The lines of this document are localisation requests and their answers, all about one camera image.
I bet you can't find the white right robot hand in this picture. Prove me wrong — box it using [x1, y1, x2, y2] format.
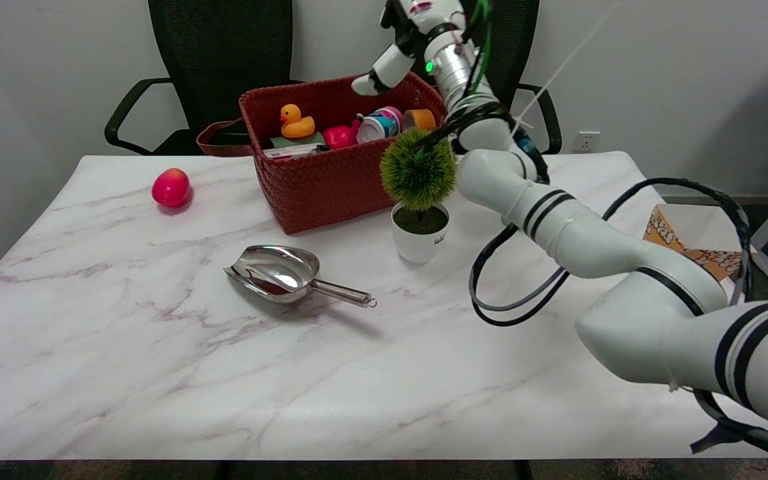
[350, 0, 471, 96]

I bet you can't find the teal and pink cup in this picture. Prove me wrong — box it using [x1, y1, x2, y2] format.
[356, 107, 405, 144]

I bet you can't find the red woven basket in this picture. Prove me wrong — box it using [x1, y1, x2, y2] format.
[195, 69, 458, 235]

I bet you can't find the orange tape roll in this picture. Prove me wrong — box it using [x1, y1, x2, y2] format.
[402, 109, 438, 132]

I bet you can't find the pink plastic toy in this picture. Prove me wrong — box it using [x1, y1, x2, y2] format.
[322, 120, 362, 150]

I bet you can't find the green plant in white pot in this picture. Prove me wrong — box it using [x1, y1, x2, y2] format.
[379, 128, 458, 265]

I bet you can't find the yellow rubber duck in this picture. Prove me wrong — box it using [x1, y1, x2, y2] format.
[279, 104, 316, 140]

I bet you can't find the black mesh office chair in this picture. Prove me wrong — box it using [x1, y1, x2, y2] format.
[395, 0, 563, 155]
[105, 0, 295, 156]

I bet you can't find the green flat box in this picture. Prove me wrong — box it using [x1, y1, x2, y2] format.
[268, 133, 326, 150]

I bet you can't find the white flat box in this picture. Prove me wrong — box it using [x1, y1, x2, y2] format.
[262, 143, 330, 159]

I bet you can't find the shiny metal scoop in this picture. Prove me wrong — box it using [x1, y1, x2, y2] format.
[223, 245, 378, 309]

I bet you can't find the red toy peach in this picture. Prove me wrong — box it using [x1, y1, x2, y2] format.
[151, 168, 192, 208]

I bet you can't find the orange popcorn box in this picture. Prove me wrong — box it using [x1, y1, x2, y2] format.
[643, 205, 746, 286]

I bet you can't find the green cable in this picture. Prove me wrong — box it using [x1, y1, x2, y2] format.
[467, 0, 493, 94]

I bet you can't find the thin white cable tie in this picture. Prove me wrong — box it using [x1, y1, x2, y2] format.
[509, 0, 619, 131]

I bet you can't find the black cable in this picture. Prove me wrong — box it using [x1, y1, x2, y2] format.
[469, 176, 768, 467]

